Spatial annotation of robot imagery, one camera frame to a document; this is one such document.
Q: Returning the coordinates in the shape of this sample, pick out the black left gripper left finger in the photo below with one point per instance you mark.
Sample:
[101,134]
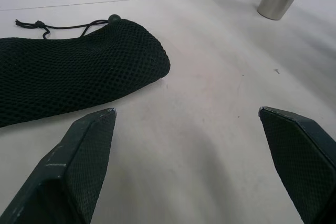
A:
[65,171]

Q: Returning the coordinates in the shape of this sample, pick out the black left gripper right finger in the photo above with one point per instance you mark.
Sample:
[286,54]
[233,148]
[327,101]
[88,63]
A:
[302,153]

